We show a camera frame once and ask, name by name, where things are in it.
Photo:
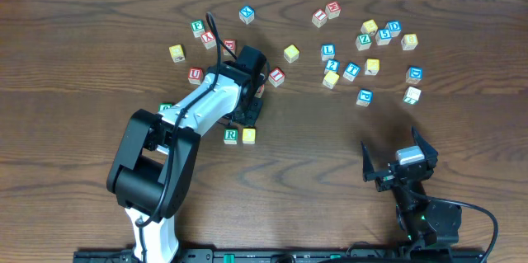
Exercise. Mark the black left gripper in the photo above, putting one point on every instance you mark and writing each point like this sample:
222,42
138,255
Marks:
248,112

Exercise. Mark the red i block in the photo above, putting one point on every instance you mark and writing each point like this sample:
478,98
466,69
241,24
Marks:
319,18
276,77

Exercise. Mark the yellow hammer block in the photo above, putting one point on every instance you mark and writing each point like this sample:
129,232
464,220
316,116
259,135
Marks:
372,67

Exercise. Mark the red X block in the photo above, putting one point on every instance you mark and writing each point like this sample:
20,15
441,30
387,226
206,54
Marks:
208,39

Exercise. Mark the yellow O block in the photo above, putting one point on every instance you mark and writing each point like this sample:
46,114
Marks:
249,135

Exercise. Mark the yellow B-side block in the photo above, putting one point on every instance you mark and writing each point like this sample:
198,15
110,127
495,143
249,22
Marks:
409,42

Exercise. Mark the blue X block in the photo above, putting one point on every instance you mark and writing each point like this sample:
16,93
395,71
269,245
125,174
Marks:
247,14

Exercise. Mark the blue T block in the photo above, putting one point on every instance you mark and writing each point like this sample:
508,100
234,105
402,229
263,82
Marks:
351,72

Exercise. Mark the red U block left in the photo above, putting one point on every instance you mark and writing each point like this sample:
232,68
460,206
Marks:
195,76

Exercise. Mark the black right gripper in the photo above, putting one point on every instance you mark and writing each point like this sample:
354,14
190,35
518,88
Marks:
394,176

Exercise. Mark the yellow block by 2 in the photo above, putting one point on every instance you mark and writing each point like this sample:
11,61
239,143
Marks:
330,79

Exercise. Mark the yellow block far left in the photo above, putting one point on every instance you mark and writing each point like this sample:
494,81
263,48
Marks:
177,53

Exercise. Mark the red E block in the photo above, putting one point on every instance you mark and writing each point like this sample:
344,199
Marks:
229,47

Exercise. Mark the yellow block by Z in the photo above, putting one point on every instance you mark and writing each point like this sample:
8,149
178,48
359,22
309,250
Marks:
369,27

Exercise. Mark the blue 2 block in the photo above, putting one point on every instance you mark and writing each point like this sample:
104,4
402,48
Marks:
332,65

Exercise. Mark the blue D block near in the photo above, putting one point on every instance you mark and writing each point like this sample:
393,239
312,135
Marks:
414,75

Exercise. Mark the red u block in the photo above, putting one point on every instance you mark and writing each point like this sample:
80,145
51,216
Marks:
195,76
260,91

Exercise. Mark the blue d block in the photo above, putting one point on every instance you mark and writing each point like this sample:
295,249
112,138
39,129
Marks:
394,28
414,75

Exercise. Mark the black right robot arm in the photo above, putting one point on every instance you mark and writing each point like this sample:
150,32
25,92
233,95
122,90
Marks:
428,223

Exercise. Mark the red block far right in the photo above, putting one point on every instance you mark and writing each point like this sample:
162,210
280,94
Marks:
333,9

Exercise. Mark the blue 5 block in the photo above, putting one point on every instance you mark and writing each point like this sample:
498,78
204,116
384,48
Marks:
383,37

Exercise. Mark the green R block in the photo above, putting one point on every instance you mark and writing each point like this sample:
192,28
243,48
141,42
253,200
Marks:
231,136

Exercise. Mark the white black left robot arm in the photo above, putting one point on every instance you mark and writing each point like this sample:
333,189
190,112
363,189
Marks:
152,170

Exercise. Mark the blue D block far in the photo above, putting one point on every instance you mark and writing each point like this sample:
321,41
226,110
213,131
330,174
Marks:
394,28

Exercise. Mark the green Z block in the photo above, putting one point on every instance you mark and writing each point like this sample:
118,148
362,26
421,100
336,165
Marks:
363,42

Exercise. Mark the blue P block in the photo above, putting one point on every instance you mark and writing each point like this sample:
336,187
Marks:
364,97

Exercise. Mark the green F block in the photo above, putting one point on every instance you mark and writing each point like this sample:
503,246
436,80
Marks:
198,28

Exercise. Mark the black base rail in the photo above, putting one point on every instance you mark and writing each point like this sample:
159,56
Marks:
362,254

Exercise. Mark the red I block far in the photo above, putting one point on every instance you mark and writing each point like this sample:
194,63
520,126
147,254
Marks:
319,18

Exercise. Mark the green 7 block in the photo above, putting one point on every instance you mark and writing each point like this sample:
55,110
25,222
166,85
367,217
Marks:
412,95

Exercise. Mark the blue L block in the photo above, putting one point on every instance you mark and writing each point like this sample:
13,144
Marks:
327,52

